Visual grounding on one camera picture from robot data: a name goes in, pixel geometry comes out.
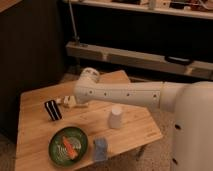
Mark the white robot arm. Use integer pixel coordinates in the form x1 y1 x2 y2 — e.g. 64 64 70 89
67 67 213 171

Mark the black white striped eraser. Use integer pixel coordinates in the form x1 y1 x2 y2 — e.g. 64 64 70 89
44 100 62 121

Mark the white rectangular box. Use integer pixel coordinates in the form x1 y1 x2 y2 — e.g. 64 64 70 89
56 97 88 107

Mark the green patterned plate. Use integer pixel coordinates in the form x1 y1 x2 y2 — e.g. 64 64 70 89
48 127 88 167

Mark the orange carrot piece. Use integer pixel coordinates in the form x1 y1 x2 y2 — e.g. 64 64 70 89
62 136 78 159

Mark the blue sponge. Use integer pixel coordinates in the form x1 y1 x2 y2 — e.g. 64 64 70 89
93 138 108 162

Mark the metal stand pole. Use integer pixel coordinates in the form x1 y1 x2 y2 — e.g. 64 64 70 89
68 0 86 47

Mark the long grey metal case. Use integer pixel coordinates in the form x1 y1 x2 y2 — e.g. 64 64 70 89
66 42 213 80

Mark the black case handle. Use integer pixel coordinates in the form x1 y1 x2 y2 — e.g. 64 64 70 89
164 56 194 66

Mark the white wall shelf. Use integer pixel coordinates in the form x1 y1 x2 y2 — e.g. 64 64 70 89
62 0 213 20

